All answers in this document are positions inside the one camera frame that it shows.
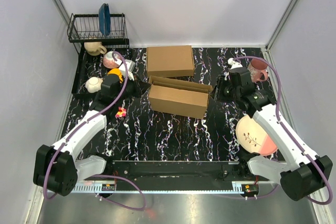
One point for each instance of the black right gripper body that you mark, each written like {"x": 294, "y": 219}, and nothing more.
{"x": 234, "y": 94}

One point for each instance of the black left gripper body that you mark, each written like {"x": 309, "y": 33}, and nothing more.
{"x": 122, "y": 98}

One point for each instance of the brown cardboard box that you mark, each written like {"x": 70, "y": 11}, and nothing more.
{"x": 179, "y": 97}
{"x": 170, "y": 61}

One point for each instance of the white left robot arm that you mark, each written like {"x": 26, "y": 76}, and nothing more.
{"x": 56, "y": 167}

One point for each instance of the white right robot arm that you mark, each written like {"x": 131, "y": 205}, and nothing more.
{"x": 304, "y": 171}

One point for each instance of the closed brown cardboard box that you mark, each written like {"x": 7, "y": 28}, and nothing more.
{"x": 170, "y": 61}

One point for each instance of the orange yellow ribbed bowl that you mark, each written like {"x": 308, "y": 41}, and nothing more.
{"x": 117, "y": 72}

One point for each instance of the white flower-shaped cup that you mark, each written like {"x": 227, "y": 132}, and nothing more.
{"x": 93, "y": 84}

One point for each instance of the pink sunflower plush toy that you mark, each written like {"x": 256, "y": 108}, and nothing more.
{"x": 121, "y": 113}

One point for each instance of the pink patterned mug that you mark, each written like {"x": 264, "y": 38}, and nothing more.
{"x": 257, "y": 69}

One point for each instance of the pink patterned bowl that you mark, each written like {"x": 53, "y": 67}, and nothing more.
{"x": 112, "y": 59}

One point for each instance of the cream ceramic mug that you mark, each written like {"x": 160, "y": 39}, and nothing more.
{"x": 95, "y": 48}

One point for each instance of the cream pink floral plate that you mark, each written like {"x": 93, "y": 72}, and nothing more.
{"x": 253, "y": 138}

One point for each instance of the blue plate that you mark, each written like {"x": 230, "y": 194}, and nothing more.
{"x": 104, "y": 19}

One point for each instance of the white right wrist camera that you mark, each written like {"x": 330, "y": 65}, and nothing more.
{"x": 233, "y": 64}

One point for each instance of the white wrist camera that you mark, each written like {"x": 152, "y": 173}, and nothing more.
{"x": 233, "y": 64}
{"x": 130, "y": 66}

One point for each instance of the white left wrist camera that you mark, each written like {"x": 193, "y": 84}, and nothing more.
{"x": 130, "y": 66}

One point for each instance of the black wire dish rack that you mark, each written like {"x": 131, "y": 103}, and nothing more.
{"x": 84, "y": 31}

